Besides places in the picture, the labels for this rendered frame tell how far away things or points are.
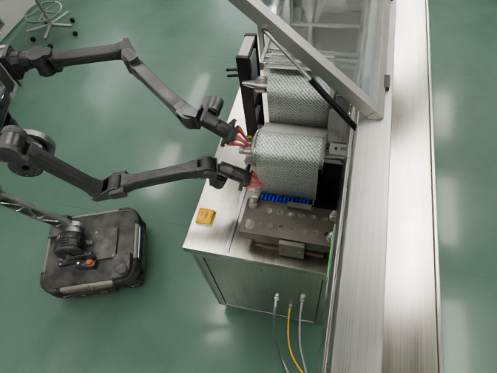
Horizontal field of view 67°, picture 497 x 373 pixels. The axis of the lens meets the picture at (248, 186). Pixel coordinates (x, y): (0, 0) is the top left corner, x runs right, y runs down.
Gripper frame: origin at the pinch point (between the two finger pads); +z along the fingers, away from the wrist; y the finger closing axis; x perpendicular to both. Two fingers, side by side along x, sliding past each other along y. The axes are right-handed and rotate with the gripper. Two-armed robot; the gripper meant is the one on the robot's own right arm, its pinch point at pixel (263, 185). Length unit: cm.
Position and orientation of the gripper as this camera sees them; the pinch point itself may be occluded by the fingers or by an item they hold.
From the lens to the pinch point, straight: 153.4
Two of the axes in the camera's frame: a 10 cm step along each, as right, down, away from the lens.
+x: 3.4, -4.3, -8.4
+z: 9.1, 3.6, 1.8
